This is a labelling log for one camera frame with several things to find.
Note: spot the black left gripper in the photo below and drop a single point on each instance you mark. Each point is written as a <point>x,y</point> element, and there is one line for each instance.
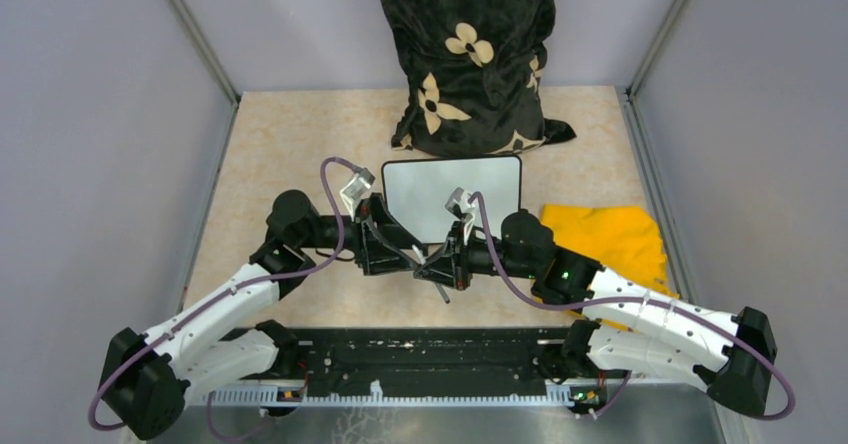
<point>375,241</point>

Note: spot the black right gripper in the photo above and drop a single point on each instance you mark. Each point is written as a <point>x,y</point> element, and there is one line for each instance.
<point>451,266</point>

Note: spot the white marker pen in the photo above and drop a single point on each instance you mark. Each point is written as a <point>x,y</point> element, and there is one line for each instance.
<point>432,268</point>

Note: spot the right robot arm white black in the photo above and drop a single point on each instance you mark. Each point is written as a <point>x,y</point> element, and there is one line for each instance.
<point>624,326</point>

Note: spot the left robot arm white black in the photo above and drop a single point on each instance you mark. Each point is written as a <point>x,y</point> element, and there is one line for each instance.
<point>149,378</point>

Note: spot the yellow cloth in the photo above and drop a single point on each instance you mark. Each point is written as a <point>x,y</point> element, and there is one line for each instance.
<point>625,238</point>

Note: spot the black floral pillow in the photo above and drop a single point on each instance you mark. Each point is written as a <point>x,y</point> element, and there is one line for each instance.
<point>473,70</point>

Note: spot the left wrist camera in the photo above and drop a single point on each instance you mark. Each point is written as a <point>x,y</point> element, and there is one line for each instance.
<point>356,188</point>

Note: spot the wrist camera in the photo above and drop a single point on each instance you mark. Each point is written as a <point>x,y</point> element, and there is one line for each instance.
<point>460,205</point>
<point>356,188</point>

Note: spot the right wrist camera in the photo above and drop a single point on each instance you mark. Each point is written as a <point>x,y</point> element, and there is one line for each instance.
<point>460,205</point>

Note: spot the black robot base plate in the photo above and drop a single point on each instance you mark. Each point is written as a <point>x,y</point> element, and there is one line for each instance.
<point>432,362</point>

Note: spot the white toothed cable rail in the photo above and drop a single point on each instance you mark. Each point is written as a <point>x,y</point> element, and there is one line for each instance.
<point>269,394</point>

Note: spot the aluminium frame post left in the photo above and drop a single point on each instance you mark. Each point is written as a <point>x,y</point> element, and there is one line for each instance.
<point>202,47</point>

